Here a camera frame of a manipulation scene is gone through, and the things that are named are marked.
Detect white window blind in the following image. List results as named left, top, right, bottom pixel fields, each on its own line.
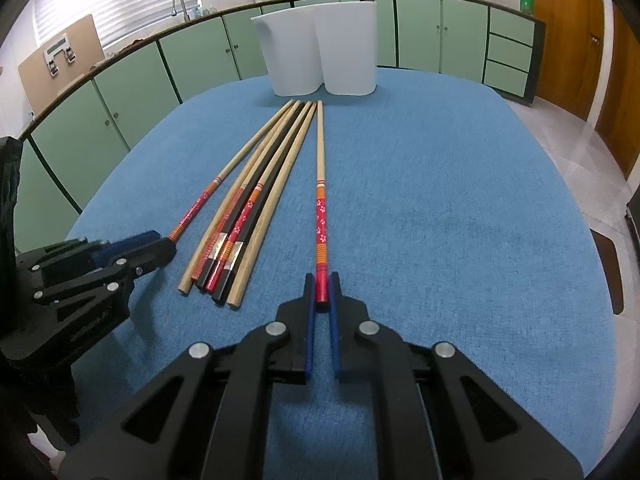
left=32, top=0, right=201, bottom=53

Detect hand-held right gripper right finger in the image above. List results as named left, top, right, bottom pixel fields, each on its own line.
left=327, top=272, right=583, bottom=480

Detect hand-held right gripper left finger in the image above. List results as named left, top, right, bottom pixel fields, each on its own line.
left=57, top=274, right=317, bottom=480

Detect white two-compartment utensil holder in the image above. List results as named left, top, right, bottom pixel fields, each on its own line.
left=251, top=0, right=378, bottom=97

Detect plain bamboo chopstick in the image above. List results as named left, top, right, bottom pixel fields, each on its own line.
left=226, top=102, right=318, bottom=308

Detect brown cardboard board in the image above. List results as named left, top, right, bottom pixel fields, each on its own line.
left=17, top=14, right=106, bottom=116

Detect wooden chair seat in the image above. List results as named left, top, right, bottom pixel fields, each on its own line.
left=590, top=229, right=626, bottom=316

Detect green kitchen base cabinets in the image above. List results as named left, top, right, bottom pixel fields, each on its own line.
left=10, top=0, right=546, bottom=261

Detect bundle of assorted chopsticks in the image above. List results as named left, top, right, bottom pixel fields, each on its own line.
left=177, top=101, right=302, bottom=295

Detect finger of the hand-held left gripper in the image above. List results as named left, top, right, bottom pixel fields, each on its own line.
left=14, top=230, right=165, bottom=276
left=31, top=238, right=178, bottom=309

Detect wooden door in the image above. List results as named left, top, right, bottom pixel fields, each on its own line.
left=595, top=5, right=640, bottom=181
left=530, top=0, right=606, bottom=121

